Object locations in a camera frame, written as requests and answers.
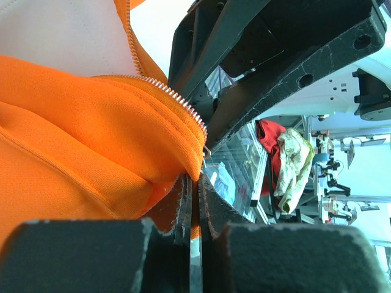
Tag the red cloth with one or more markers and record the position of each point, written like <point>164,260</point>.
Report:
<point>268,133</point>

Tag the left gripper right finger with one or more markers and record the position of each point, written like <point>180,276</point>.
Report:
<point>241,256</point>

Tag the orange zip jacket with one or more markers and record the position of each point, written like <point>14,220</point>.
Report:
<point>90,128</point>

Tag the cream patterned cloth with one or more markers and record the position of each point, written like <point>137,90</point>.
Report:
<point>296,156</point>

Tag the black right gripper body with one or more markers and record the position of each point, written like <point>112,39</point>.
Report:
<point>291,27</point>

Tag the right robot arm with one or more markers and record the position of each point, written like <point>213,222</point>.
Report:
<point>333,93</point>

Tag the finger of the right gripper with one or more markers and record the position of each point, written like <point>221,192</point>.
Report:
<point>204,38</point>
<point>279,78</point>

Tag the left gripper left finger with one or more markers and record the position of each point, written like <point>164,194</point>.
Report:
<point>146,255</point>

